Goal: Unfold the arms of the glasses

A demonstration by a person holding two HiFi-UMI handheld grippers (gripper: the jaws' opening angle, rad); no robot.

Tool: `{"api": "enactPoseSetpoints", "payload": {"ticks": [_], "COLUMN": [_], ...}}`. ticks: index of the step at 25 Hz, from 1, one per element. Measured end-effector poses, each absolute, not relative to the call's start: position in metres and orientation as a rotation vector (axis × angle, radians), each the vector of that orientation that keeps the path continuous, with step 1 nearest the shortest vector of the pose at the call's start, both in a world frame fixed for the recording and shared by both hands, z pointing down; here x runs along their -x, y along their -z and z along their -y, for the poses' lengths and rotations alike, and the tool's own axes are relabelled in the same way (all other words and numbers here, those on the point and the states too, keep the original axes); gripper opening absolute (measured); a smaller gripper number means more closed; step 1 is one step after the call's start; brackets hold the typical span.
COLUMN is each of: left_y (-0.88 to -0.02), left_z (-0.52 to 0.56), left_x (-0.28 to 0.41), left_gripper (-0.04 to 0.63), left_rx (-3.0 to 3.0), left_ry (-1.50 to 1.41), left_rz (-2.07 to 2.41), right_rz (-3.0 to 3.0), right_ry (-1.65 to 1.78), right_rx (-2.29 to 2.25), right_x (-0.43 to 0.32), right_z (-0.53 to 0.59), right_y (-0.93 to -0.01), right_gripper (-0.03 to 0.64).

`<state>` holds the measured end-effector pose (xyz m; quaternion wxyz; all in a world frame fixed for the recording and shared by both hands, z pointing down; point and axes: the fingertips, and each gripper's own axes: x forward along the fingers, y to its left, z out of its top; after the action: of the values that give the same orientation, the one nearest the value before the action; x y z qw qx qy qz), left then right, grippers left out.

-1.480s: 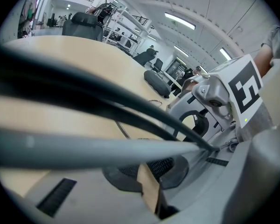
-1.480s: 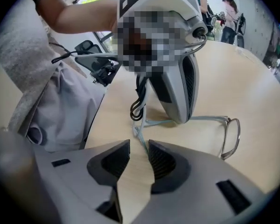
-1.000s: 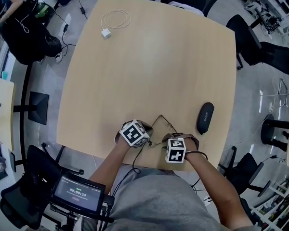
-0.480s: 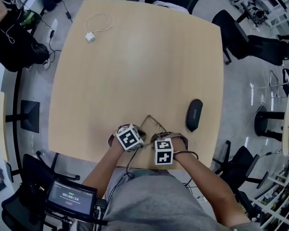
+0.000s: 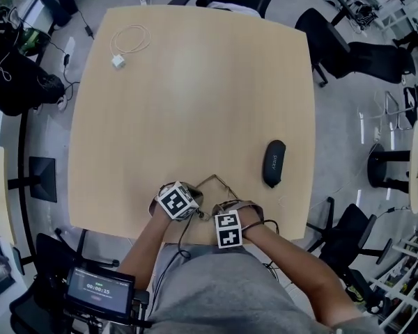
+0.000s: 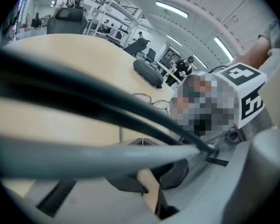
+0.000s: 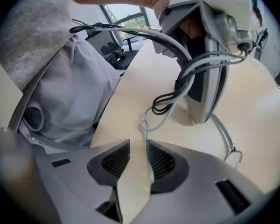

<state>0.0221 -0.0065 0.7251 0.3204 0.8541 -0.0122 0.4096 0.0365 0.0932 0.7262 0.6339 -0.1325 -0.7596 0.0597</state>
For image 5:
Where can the white charger block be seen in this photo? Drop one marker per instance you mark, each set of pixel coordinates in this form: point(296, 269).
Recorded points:
point(118, 62)

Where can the black padded office chair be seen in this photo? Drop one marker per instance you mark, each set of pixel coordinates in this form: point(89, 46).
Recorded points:
point(369, 61)

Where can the person's left forearm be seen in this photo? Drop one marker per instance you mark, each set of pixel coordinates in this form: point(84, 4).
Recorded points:
point(143, 249)

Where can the person's grey shirt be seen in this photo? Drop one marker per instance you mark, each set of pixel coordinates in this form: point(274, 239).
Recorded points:
point(230, 298)

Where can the white low shelf unit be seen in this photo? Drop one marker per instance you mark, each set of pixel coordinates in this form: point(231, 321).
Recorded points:
point(404, 284)

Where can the black wrist band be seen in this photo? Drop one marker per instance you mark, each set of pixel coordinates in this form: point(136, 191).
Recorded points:
point(268, 222)

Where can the black chair with chrome legs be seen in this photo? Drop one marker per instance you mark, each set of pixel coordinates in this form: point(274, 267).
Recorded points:
point(412, 103)

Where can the white cloth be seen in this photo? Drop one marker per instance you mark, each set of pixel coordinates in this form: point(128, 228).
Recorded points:
point(235, 9)

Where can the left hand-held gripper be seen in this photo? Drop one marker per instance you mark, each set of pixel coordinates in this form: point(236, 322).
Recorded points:
point(177, 200)

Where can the thin-framed eyeglasses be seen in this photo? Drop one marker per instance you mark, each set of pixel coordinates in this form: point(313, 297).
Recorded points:
point(223, 182)

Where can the black glasses case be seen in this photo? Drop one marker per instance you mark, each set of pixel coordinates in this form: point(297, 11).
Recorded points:
point(274, 164)

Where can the green and black helmet device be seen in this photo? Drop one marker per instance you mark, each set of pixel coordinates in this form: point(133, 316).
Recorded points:
point(33, 40)

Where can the black power adapter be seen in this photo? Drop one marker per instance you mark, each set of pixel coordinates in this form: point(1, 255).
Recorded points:
point(89, 30)

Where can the person's right forearm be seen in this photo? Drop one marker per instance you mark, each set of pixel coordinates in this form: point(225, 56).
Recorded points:
point(292, 266)

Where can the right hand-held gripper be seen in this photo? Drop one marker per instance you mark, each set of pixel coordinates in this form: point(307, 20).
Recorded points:
point(228, 230)

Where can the small black monitor screen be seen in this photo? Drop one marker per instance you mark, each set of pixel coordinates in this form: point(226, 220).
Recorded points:
point(99, 289)

